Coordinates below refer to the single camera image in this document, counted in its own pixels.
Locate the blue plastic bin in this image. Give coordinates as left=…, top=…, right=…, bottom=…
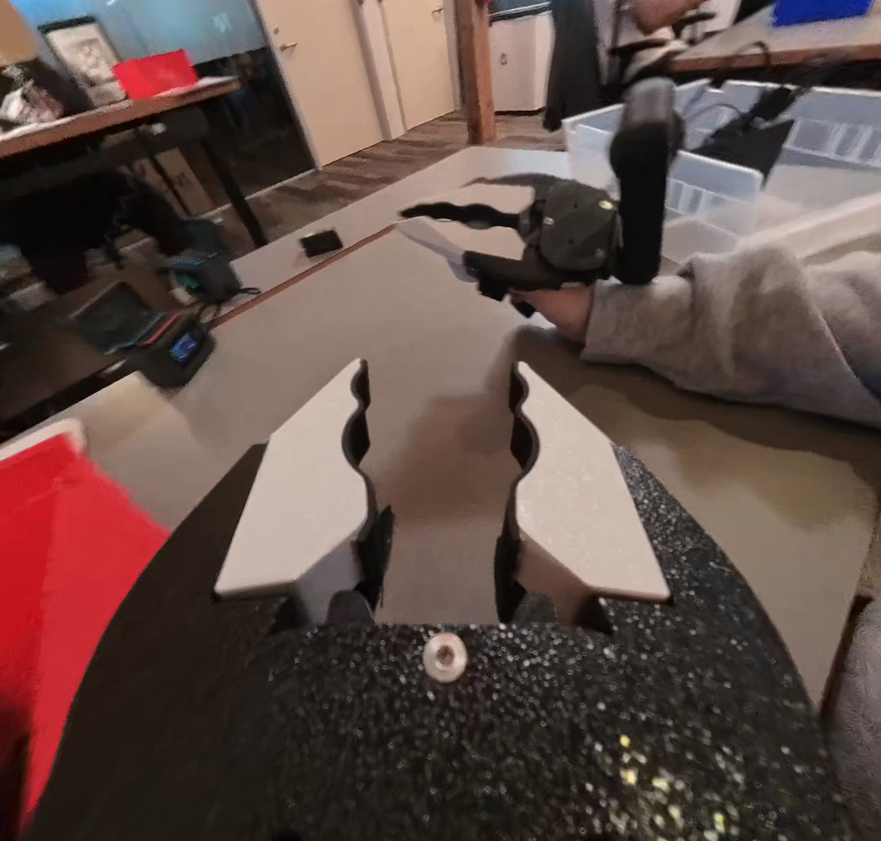
left=771, top=0, right=881, bottom=28

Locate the dark power station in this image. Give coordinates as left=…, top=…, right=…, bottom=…
left=168, top=252, right=242, bottom=305

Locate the open dark case with display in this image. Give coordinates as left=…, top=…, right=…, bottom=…
left=72, top=280, right=216, bottom=389

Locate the white recycling bin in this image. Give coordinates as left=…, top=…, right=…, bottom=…
left=490, top=11, right=555, bottom=114

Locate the black bag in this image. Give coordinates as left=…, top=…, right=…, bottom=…
left=688, top=84, right=803, bottom=171

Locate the black hanging jacket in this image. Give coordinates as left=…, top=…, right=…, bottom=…
left=542, top=0, right=610, bottom=133

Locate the white door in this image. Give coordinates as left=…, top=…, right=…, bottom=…
left=372, top=0, right=458, bottom=129

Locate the framed tag poster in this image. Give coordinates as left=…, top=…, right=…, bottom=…
left=38, top=18, right=128, bottom=106

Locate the wooden desk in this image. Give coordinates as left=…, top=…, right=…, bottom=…
left=0, top=77, right=271, bottom=250

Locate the white tray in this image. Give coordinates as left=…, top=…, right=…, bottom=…
left=0, top=416, right=87, bottom=467

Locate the cardboard box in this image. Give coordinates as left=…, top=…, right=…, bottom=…
left=134, top=149, right=214, bottom=219

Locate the red box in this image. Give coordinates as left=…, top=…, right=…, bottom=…
left=112, top=50, right=201, bottom=102

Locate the red plastic bin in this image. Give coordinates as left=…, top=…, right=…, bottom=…
left=0, top=430, right=173, bottom=838

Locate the person's right forearm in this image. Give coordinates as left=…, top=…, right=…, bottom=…
left=580, top=242, right=881, bottom=430

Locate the person's right hand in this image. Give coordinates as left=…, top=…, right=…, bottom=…
left=508, top=282, right=601, bottom=344

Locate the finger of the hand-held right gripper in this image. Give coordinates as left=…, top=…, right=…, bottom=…
left=398, top=200, right=536, bottom=234
left=398, top=218, right=483, bottom=284

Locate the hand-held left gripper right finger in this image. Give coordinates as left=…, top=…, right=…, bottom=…
left=502, top=361, right=672, bottom=625

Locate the office chair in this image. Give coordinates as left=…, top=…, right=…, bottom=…
left=609, top=11, right=717, bottom=88

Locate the person's grey clothing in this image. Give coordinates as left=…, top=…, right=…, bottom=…
left=822, top=596, right=881, bottom=841

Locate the clear plastic storage bin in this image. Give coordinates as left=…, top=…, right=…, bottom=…
left=764, top=84, right=881, bottom=212
left=561, top=77, right=765, bottom=264

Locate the long work desk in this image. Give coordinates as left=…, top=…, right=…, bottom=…
left=671, top=5, right=881, bottom=78

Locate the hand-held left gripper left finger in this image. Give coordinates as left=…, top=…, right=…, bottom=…
left=213, top=358, right=381, bottom=625

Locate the wooden post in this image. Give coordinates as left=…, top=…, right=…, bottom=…
left=451, top=0, right=498, bottom=145

